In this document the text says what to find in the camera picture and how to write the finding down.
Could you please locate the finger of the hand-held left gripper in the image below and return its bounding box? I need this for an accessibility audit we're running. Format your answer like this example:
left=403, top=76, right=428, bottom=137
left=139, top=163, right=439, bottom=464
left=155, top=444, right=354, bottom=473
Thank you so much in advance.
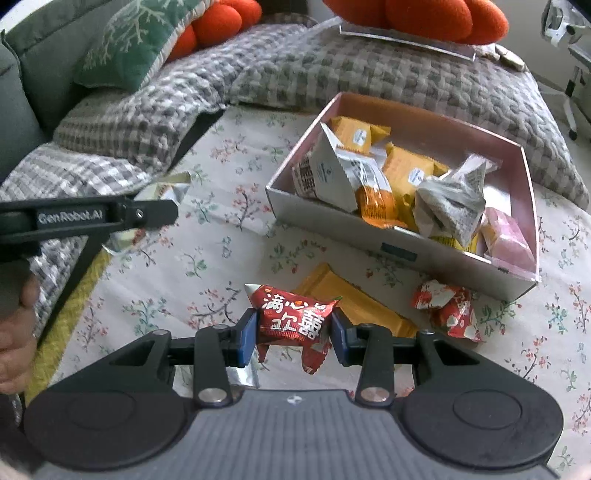
left=115, top=198, right=179, bottom=229

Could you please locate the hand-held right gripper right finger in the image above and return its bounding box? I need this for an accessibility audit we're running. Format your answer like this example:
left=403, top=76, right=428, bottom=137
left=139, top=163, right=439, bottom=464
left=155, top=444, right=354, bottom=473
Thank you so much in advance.
left=331, top=308, right=490, bottom=408

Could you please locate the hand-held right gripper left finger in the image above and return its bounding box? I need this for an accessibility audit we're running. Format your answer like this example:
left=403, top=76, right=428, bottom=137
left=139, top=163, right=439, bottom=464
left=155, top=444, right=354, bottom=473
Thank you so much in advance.
left=99, top=308, right=258, bottom=408

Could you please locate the silver foil snack packet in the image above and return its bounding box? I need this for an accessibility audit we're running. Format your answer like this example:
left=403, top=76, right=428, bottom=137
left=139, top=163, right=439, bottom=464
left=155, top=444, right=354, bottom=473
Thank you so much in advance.
left=104, top=172, right=192, bottom=254

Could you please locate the red snack packet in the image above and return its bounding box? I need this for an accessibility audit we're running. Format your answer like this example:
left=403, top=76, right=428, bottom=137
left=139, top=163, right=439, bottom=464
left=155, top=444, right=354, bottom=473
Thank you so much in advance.
left=429, top=295, right=485, bottom=344
left=244, top=282, right=343, bottom=376
left=410, top=278, right=472, bottom=311

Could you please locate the silver pink-lined box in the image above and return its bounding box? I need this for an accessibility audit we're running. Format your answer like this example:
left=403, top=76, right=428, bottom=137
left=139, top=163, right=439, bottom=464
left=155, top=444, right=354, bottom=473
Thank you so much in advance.
left=265, top=91, right=542, bottom=300

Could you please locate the orange snack packet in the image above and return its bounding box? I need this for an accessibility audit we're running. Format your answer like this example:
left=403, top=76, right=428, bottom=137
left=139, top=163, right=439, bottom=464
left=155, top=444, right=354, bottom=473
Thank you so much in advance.
left=355, top=185, right=409, bottom=230

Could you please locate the white grey-print snack packet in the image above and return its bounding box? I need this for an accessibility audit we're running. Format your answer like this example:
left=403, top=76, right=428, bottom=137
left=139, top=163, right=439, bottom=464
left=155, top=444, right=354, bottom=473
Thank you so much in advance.
left=413, top=154, right=504, bottom=250

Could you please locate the yellow snack packet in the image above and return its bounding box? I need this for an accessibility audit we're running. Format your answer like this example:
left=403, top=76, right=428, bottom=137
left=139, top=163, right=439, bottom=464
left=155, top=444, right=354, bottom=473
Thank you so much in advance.
left=330, top=116, right=392, bottom=155
left=382, top=142, right=450, bottom=232
left=291, top=262, right=419, bottom=340

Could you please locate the pink snack packet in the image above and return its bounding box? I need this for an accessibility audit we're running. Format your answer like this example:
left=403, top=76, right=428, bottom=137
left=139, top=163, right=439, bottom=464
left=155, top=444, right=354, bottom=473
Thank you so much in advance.
left=478, top=207, right=537, bottom=272

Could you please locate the person's left hand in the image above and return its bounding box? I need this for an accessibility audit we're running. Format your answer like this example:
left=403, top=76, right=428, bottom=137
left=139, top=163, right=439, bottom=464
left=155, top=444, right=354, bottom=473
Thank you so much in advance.
left=0, top=277, right=41, bottom=395

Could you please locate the silver foil wrapper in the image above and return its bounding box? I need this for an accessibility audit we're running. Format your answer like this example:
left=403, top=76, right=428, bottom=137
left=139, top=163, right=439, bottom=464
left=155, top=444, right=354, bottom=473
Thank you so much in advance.
left=225, top=353, right=260, bottom=388

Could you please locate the flat yellow snack packet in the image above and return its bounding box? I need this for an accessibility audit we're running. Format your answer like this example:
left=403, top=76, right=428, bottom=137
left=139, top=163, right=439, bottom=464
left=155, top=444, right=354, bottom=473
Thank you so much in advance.
left=291, top=262, right=419, bottom=340

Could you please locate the floral tablecloth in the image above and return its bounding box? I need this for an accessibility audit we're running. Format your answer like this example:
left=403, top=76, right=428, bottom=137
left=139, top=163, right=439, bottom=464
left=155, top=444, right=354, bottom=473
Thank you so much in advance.
left=25, top=104, right=591, bottom=476

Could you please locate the yellow-green mat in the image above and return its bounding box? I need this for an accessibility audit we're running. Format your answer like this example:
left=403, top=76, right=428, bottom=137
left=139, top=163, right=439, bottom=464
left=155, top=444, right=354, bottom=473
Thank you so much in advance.
left=25, top=251, right=114, bottom=404

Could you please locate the grey sofa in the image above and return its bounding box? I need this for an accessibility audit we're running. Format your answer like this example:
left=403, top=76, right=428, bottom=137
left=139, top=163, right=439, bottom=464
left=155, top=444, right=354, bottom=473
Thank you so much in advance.
left=0, top=0, right=121, bottom=185

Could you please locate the green patterned pillow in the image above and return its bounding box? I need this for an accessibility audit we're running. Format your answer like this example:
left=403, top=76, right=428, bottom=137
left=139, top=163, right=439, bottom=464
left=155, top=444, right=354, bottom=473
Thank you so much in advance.
left=74, top=0, right=218, bottom=92

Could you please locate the small orange pumpkin cushion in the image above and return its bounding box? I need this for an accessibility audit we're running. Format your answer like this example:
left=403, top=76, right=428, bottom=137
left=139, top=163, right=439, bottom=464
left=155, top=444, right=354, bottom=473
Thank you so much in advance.
left=164, top=0, right=263, bottom=63

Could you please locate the grey checkered blanket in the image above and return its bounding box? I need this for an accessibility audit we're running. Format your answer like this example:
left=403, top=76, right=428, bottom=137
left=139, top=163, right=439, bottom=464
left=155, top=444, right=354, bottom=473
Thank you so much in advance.
left=0, top=11, right=591, bottom=333

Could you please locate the small patterned pouch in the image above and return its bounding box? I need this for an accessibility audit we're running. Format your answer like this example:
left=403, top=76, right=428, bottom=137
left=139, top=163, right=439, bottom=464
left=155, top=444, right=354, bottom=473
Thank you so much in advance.
left=492, top=42, right=528, bottom=72

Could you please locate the large orange pumpkin cushion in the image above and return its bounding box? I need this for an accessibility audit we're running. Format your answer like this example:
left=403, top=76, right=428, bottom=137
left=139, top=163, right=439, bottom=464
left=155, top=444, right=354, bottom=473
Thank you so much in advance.
left=321, top=0, right=509, bottom=46

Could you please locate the white office chair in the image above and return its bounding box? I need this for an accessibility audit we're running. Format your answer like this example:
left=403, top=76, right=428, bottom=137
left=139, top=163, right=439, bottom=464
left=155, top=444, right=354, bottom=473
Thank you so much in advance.
left=540, top=0, right=591, bottom=141

